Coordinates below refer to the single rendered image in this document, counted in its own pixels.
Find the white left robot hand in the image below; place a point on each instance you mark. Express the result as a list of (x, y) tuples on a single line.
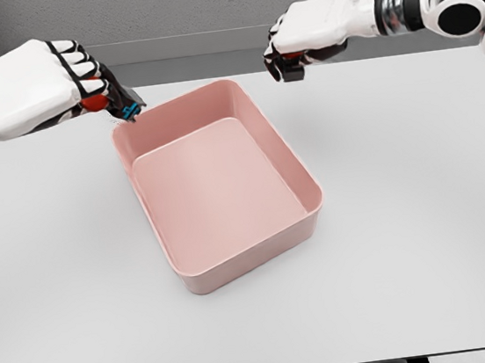
[(31, 79)]

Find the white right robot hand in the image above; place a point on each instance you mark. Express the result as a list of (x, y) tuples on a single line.
[(311, 22)]

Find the pink rectangular plastic basket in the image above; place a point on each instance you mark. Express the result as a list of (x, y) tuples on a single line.
[(220, 184)]

